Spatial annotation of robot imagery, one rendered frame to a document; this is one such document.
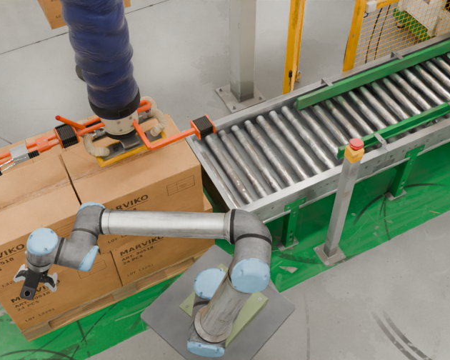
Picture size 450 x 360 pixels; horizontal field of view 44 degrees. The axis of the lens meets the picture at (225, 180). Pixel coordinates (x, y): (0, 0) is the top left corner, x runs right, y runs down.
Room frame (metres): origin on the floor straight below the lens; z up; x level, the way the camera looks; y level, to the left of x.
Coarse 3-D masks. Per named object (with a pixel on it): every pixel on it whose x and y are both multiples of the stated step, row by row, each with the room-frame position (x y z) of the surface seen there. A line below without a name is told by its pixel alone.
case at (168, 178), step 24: (168, 120) 2.09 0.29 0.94; (96, 144) 1.93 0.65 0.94; (168, 144) 1.92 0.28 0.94; (72, 168) 1.78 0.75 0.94; (96, 168) 1.77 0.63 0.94; (120, 168) 1.77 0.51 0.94; (144, 168) 1.76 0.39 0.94; (168, 168) 1.76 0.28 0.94; (192, 168) 1.76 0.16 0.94; (96, 192) 1.62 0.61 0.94; (120, 192) 1.62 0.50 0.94; (144, 192) 1.65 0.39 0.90; (168, 192) 1.70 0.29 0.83; (192, 192) 1.75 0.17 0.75; (120, 240) 1.57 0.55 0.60
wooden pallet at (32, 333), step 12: (204, 252) 1.76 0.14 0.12; (180, 264) 1.74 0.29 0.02; (192, 264) 1.74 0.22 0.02; (144, 276) 1.60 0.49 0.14; (156, 276) 1.66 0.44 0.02; (168, 276) 1.66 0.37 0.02; (120, 288) 1.53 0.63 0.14; (132, 288) 1.56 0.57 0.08; (144, 288) 1.59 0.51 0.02; (96, 300) 1.52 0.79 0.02; (108, 300) 1.52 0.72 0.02; (120, 300) 1.52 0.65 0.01; (72, 312) 1.45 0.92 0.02; (84, 312) 1.44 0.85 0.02; (36, 324) 1.32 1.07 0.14; (48, 324) 1.34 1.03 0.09; (60, 324) 1.37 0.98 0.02; (24, 336) 1.28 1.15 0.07; (36, 336) 1.30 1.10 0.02
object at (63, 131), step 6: (60, 126) 1.75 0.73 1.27; (66, 126) 1.76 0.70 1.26; (72, 126) 1.74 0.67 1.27; (60, 132) 1.72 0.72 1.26; (66, 132) 1.72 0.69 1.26; (72, 132) 1.72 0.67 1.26; (60, 138) 1.69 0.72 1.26; (66, 138) 1.68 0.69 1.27; (72, 138) 1.69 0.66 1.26; (78, 138) 1.70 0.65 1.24; (60, 144) 1.69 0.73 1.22; (66, 144) 1.67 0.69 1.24; (72, 144) 1.68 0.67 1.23
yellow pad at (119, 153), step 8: (152, 136) 1.79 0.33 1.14; (160, 136) 1.79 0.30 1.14; (112, 144) 1.75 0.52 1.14; (120, 144) 1.75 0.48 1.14; (136, 144) 1.75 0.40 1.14; (144, 144) 1.75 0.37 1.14; (112, 152) 1.70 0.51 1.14; (120, 152) 1.70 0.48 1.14; (128, 152) 1.70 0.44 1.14; (136, 152) 1.71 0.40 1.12; (104, 160) 1.66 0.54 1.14; (112, 160) 1.66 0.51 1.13
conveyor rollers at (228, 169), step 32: (416, 64) 2.92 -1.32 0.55; (448, 64) 2.91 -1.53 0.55; (352, 96) 2.64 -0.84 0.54; (384, 96) 2.62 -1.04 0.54; (416, 96) 2.62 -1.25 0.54; (448, 96) 2.61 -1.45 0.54; (288, 128) 2.38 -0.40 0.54; (320, 128) 2.36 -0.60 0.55; (352, 128) 2.35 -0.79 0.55; (416, 128) 2.34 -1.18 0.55; (224, 160) 2.13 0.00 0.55; (256, 160) 2.12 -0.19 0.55; (288, 160) 2.13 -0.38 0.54; (256, 192) 1.91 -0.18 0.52
